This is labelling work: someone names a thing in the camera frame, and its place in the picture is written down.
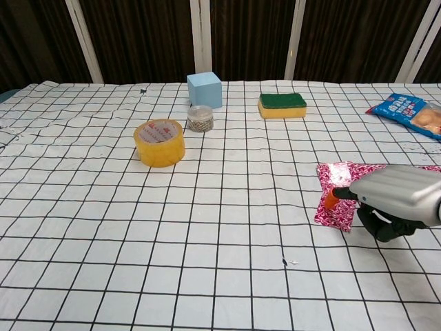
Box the blue snack bag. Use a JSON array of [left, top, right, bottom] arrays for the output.
[[365, 92, 441, 143]]

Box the clear jar of clips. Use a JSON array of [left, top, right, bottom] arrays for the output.
[[187, 106, 215, 133]]

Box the white black grid tablecloth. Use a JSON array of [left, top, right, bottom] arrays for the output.
[[0, 79, 441, 331]]

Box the yellow packing tape roll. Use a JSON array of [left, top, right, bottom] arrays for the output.
[[133, 118, 186, 168]]

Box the white frame post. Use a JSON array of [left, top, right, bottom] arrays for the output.
[[189, 0, 212, 82], [283, 0, 307, 81], [64, 0, 105, 84], [398, 0, 441, 83]]

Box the yellow green scouring sponge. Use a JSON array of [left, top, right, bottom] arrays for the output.
[[258, 92, 308, 120]]

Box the dark brown curtain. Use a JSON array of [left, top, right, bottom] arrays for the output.
[[0, 0, 441, 92]]

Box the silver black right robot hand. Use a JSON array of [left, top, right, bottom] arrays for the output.
[[325, 164, 441, 243]]

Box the light blue foam cube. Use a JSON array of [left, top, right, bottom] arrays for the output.
[[186, 72, 222, 110]]

